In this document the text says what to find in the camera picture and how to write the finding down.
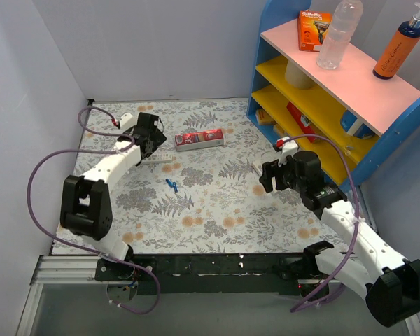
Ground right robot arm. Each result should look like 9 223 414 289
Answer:
259 150 420 327

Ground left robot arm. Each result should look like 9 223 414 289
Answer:
60 112 167 280

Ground white air conditioner remote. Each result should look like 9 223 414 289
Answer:
141 153 173 164

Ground blue batteries on mat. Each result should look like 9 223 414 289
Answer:
165 178 178 193

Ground red toothpaste box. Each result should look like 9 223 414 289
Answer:
174 129 225 152

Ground yellow soap pack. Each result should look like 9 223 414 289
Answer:
255 108 276 125

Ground red box on shelf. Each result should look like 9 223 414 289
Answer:
287 102 322 135

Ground floral table mat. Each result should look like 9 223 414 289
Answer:
52 99 374 255

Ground blue white container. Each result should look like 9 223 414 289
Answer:
340 110 375 139

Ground blue yellow pink shelf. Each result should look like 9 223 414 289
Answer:
247 1 420 191

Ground beige paper roll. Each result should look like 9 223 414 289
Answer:
285 61 314 90

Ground orange razor box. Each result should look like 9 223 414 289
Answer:
297 10 332 52

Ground orange pump lotion bottle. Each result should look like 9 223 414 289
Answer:
372 2 420 80

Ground clear plastic bottle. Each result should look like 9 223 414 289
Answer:
316 0 363 70

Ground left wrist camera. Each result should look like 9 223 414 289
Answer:
113 113 137 131

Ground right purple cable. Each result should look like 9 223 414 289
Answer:
281 134 361 313

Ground purple cable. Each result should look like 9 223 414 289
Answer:
27 106 162 315
281 134 361 313

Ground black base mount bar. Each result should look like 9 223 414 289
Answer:
94 252 326 295

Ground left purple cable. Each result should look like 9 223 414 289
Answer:
27 106 162 315

